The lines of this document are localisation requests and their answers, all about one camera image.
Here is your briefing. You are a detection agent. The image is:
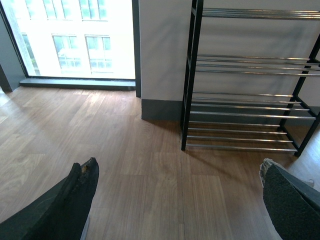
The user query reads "black metal shoe rack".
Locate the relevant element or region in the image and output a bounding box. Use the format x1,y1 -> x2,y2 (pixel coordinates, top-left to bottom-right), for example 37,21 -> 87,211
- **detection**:
180,0 -> 320,156

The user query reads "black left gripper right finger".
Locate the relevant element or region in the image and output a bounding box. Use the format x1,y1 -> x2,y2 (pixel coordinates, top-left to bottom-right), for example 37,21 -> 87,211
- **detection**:
259,158 -> 320,240

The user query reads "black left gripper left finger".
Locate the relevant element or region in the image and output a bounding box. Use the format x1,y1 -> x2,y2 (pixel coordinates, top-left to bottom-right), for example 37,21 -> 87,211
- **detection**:
0,157 -> 99,240

